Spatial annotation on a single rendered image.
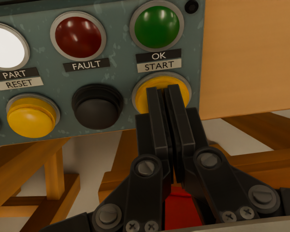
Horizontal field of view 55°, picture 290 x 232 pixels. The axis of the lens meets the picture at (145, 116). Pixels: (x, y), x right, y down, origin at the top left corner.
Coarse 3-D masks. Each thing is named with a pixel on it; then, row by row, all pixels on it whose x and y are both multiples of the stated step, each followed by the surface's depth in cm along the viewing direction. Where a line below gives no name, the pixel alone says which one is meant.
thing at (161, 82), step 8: (152, 80) 14; (160, 80) 14; (168, 80) 14; (176, 80) 14; (144, 88) 14; (160, 88) 14; (184, 88) 14; (136, 96) 15; (144, 96) 14; (184, 96) 14; (136, 104) 15; (144, 104) 15; (144, 112) 15
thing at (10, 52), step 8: (0, 32) 12; (8, 32) 12; (0, 40) 12; (8, 40) 12; (16, 40) 12; (0, 48) 12; (8, 48) 12; (16, 48) 12; (0, 56) 12; (8, 56) 12; (16, 56) 13; (0, 64) 13; (8, 64) 13; (16, 64) 13
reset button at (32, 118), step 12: (12, 108) 14; (24, 108) 14; (36, 108) 14; (48, 108) 14; (12, 120) 14; (24, 120) 14; (36, 120) 14; (48, 120) 14; (24, 132) 15; (36, 132) 15; (48, 132) 15
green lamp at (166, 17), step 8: (152, 8) 12; (160, 8) 12; (168, 8) 12; (144, 16) 12; (152, 16) 12; (160, 16) 12; (168, 16) 12; (176, 16) 12; (136, 24) 12; (144, 24) 12; (152, 24) 12; (160, 24) 12; (168, 24) 12; (176, 24) 12; (136, 32) 12; (144, 32) 12; (152, 32) 12; (160, 32) 12; (168, 32) 12; (176, 32) 12; (144, 40) 13; (152, 40) 12; (160, 40) 13; (168, 40) 13
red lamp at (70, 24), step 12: (60, 24) 12; (72, 24) 12; (84, 24) 12; (60, 36) 12; (72, 36) 12; (84, 36) 12; (96, 36) 12; (60, 48) 13; (72, 48) 12; (84, 48) 12; (96, 48) 13
